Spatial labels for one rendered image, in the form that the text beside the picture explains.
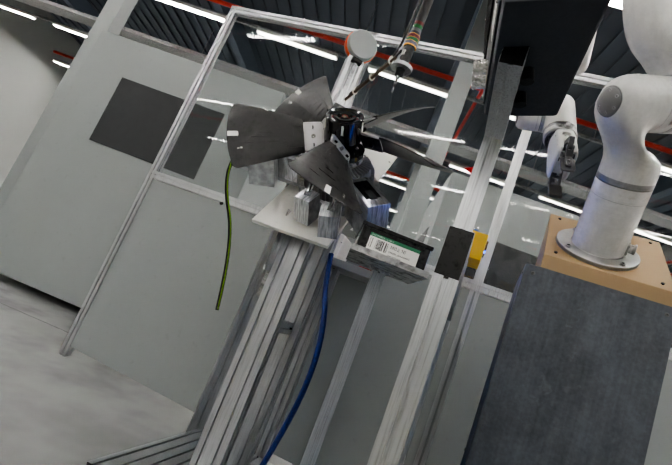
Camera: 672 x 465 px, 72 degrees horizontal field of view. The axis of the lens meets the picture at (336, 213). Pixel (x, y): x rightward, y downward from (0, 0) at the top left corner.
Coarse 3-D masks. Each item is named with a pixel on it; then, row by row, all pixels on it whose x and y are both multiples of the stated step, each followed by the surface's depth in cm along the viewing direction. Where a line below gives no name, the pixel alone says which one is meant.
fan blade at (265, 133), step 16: (240, 112) 140; (256, 112) 140; (272, 112) 140; (240, 128) 137; (256, 128) 138; (272, 128) 138; (288, 128) 139; (256, 144) 136; (272, 144) 138; (288, 144) 139; (240, 160) 134; (256, 160) 135
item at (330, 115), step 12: (336, 108) 143; (348, 108) 143; (336, 120) 136; (348, 120) 137; (360, 120) 137; (324, 132) 142; (336, 132) 137; (348, 132) 136; (360, 132) 139; (348, 144) 139; (360, 144) 148; (360, 156) 143
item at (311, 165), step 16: (320, 144) 126; (304, 160) 117; (320, 160) 121; (336, 160) 127; (304, 176) 113; (320, 176) 117; (336, 176) 122; (336, 192) 117; (352, 192) 124; (352, 208) 117
